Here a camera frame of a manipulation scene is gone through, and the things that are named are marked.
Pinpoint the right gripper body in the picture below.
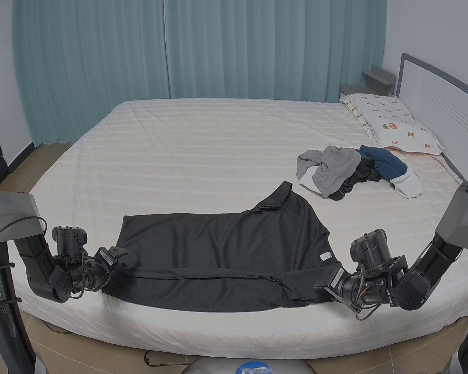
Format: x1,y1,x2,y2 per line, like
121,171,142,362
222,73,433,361
323,266,381,311

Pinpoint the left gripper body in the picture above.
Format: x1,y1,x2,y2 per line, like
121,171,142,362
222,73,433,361
82,247,120,290

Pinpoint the black T-shirt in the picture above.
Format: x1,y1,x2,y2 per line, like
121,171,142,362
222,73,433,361
101,181,346,312

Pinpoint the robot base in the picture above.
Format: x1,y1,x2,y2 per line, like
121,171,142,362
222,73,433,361
181,359,313,374

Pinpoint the pile of clothes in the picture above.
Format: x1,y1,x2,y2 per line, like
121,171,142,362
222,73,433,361
296,144,424,202

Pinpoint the bed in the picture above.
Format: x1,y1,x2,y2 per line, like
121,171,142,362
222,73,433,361
6,52,468,357

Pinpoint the white printed pillow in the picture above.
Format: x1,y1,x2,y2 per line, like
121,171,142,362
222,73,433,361
339,94,444,156

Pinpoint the grey bedside table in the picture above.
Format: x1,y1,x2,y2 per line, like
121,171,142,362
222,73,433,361
339,64,396,102

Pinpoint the blue-green curtain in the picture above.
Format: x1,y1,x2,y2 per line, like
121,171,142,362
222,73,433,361
12,0,387,145

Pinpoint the black cable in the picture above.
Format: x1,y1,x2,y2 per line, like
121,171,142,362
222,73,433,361
144,349,168,367
0,217,48,245

